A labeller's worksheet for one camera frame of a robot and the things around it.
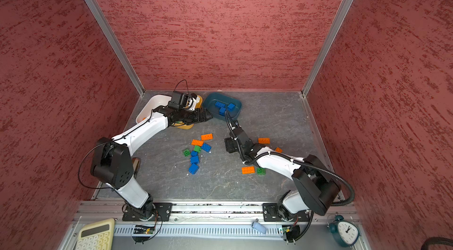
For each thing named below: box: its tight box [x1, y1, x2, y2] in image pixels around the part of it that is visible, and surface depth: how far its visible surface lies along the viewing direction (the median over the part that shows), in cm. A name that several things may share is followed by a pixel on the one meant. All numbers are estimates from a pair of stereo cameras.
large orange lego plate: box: [191, 139, 205, 147], surface depth 97 cm
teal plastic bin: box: [202, 91, 243, 121], surface depth 115 cm
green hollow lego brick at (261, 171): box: [256, 167, 267, 176], surface depth 86 cm
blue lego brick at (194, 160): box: [189, 155, 200, 165], surface depth 91 cm
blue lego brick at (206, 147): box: [201, 142, 212, 153], surface depth 94 cm
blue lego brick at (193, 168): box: [188, 162, 199, 175], surface depth 89 cm
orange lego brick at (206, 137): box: [200, 133, 213, 141], surface depth 99 cm
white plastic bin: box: [135, 94, 172, 125], surface depth 109 cm
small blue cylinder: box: [251, 221, 267, 235], surface depth 70 cm
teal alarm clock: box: [326, 214, 361, 248], surface depth 68 cm
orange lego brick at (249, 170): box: [241, 166, 256, 175], surface depth 87 cm
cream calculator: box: [74, 218, 116, 250], surface depth 68 cm
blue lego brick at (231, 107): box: [227, 103, 236, 113], surface depth 112 cm
